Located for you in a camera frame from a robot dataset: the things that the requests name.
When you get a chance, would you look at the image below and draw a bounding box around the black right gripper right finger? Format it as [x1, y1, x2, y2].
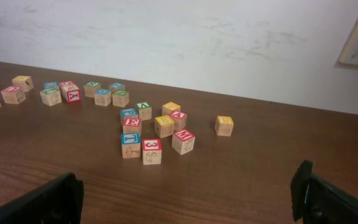
[290, 160, 358, 224]

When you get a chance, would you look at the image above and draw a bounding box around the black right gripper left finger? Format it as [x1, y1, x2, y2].
[0, 173, 84, 224]

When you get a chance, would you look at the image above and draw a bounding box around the blue T umbrella block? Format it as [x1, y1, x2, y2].
[121, 133, 141, 159]

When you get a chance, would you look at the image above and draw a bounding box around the red E block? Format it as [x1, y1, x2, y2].
[122, 118, 142, 135]

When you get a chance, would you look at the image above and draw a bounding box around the red 3 block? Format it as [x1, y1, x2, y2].
[142, 139, 162, 165]

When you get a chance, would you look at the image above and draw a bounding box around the green Z block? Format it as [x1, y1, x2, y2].
[40, 88, 62, 106]

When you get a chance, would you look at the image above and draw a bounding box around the red tilted Y block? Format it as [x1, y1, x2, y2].
[59, 81, 81, 103]

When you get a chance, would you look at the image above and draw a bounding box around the blue P block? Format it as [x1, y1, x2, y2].
[120, 108, 139, 124]

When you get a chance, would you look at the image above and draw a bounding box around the blue H block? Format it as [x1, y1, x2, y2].
[94, 88, 112, 106]

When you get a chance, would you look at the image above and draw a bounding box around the green R block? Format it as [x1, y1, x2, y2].
[84, 82, 101, 98]

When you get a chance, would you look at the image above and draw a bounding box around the red U block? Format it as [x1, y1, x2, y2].
[1, 86, 26, 105]

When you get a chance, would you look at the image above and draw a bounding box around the blue D block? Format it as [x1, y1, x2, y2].
[44, 82, 59, 90]

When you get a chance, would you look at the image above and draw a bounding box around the yellow block far right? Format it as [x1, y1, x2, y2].
[215, 116, 234, 136]

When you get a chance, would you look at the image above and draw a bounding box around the green N block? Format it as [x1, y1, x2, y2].
[112, 90, 129, 108]

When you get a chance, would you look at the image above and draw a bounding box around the green V block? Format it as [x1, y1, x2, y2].
[135, 101, 152, 121]

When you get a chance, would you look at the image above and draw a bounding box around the yellow block upper left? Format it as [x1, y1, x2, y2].
[12, 75, 34, 92]

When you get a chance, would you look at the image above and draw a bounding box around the yellow block centre right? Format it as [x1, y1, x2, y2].
[155, 115, 175, 138]

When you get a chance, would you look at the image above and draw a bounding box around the blue X block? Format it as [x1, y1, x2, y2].
[109, 82, 125, 93]

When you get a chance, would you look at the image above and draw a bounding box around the red M block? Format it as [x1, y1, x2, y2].
[172, 129, 195, 155]

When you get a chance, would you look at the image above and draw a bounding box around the yellow block near A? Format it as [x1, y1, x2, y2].
[162, 102, 181, 116]

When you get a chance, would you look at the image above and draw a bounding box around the red A block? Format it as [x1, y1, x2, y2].
[169, 111, 187, 131]

